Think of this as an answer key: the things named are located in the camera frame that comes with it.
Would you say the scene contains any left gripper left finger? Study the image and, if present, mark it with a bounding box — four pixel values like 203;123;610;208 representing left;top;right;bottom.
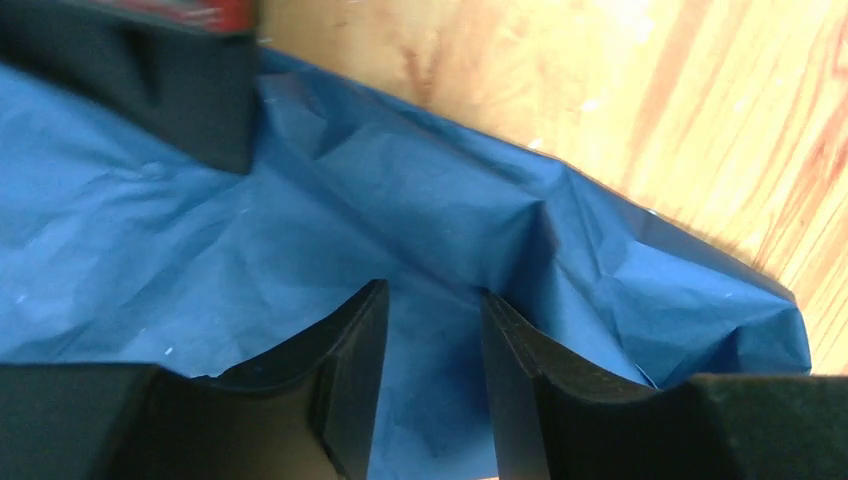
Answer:
1;280;389;479

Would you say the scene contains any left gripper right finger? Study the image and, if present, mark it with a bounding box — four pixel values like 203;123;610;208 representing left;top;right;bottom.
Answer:
481;292;847;479

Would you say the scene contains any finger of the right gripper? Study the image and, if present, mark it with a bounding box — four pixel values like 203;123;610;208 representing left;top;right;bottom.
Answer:
1;0;260;174

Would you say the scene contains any blue wrapping paper sheet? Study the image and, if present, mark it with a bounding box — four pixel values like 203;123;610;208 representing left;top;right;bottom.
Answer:
1;52;811;479

